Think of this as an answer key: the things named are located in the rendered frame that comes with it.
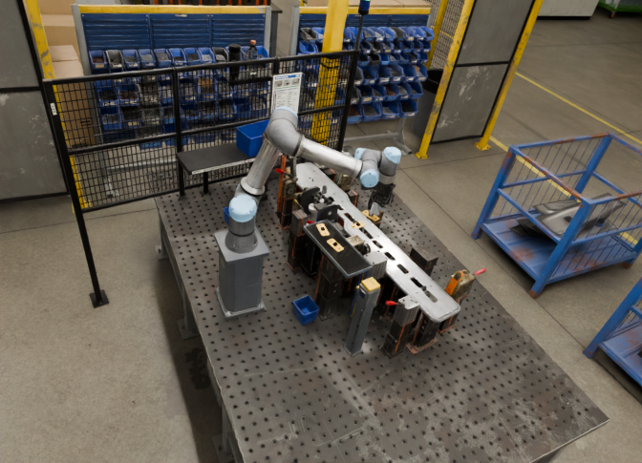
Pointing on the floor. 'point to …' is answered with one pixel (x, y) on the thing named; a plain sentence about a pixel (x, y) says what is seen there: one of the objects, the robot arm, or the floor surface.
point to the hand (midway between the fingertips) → (371, 212)
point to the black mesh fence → (177, 128)
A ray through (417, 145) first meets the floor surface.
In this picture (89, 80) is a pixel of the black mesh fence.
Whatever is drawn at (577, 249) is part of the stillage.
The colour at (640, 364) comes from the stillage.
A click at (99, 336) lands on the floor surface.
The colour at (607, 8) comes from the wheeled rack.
